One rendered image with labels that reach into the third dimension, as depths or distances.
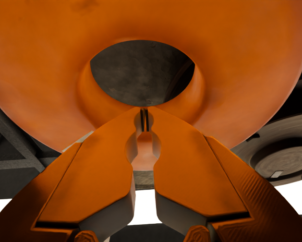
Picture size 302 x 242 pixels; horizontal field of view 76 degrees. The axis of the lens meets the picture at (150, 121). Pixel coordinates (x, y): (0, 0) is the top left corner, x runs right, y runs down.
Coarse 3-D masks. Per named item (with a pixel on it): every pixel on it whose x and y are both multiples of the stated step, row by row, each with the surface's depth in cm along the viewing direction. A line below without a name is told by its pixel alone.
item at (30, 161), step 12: (0, 120) 396; (0, 132) 423; (12, 132) 426; (24, 132) 471; (12, 144) 455; (24, 144) 480; (36, 144) 508; (0, 156) 523; (12, 156) 521; (24, 156) 493; (36, 156) 516; (48, 156) 514; (0, 168) 540; (12, 168) 543; (36, 168) 538
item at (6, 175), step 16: (0, 144) 892; (0, 176) 778; (16, 176) 774; (32, 176) 769; (0, 192) 732; (16, 192) 728; (144, 224) 626; (160, 224) 623; (112, 240) 601; (128, 240) 599; (144, 240) 596; (160, 240) 594; (176, 240) 591
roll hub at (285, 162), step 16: (288, 112) 30; (272, 128) 32; (288, 128) 32; (240, 144) 35; (272, 144) 36; (288, 144) 35; (256, 160) 39; (272, 160) 38; (288, 160) 38; (272, 176) 43; (288, 176) 46
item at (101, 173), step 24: (120, 120) 11; (144, 120) 13; (96, 144) 9; (120, 144) 9; (72, 168) 8; (96, 168) 8; (120, 168) 7; (72, 192) 7; (96, 192) 7; (120, 192) 6; (48, 216) 6; (72, 216) 6; (96, 216) 6; (120, 216) 7
